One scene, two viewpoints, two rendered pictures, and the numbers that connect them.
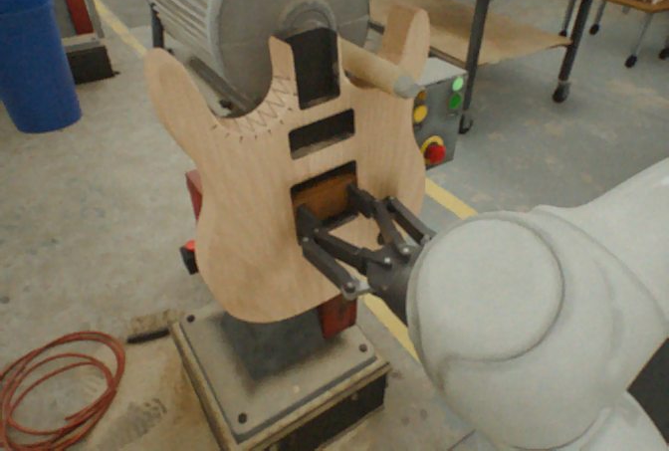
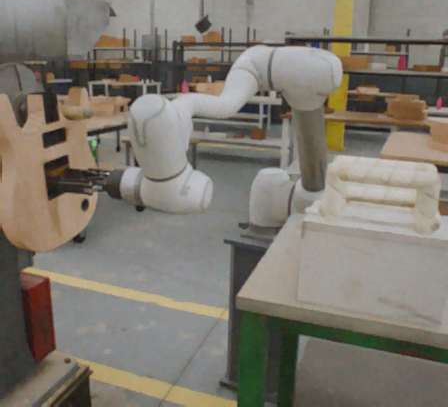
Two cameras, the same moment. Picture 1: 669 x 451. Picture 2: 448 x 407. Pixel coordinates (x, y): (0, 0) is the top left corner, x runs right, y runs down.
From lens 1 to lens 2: 77 cm
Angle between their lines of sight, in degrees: 40
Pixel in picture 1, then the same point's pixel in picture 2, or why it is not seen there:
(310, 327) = (23, 352)
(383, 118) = (76, 135)
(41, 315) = not seen: outside the picture
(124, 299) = not seen: outside the picture
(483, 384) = (154, 123)
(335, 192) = (61, 171)
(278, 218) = (39, 181)
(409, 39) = (81, 99)
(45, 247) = not seen: outside the picture
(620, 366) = (181, 123)
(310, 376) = (33, 390)
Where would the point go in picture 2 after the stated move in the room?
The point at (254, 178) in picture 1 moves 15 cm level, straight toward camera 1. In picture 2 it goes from (30, 155) to (63, 165)
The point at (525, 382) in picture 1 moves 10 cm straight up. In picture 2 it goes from (162, 119) to (162, 67)
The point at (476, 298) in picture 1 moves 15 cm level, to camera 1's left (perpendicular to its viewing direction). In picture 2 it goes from (146, 106) to (73, 110)
